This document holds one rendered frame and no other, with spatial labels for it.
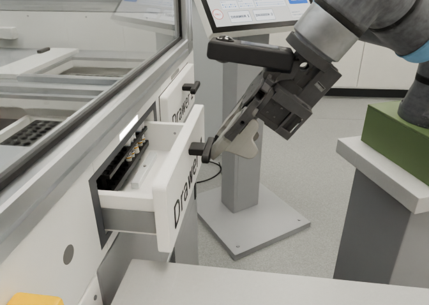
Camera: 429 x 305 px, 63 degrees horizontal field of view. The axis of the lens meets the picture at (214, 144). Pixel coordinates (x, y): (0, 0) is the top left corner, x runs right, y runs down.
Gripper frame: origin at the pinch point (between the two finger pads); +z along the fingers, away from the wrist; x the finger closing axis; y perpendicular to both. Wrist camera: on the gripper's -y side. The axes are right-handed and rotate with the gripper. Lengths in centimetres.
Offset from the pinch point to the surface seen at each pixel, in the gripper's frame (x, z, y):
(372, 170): 24.8, -5.2, 37.0
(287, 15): 99, -15, 8
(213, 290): -14.4, 11.7, 10.3
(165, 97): 17.3, 6.1, -10.7
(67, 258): -21.8, 11.2, -8.8
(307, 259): 72, 57, 79
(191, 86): 30.3, 5.8, -7.6
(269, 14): 95, -12, 2
